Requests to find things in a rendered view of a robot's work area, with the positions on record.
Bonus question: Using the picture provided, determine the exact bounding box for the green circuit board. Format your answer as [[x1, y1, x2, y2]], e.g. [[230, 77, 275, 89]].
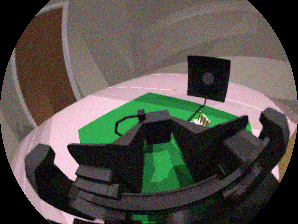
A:
[[78, 92, 238, 224]]

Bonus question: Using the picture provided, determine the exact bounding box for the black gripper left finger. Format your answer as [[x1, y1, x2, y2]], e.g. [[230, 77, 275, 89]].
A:
[[67, 121, 145, 193]]

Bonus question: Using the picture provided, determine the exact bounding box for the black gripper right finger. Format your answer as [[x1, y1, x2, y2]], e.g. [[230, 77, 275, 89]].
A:
[[170, 115, 249, 183]]

